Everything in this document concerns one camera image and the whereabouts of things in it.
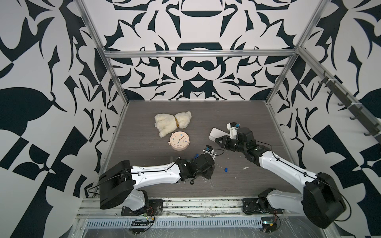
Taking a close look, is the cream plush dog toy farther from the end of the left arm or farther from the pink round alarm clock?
the end of the left arm

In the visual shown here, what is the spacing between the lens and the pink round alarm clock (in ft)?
3.13

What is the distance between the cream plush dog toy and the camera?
0.97 meters

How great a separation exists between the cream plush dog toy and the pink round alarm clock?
4 cm

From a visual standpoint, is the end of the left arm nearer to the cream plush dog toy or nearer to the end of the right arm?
the end of the right arm

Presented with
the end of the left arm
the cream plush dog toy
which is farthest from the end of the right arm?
the cream plush dog toy

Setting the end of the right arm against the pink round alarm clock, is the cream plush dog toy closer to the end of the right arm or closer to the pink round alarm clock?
the pink round alarm clock
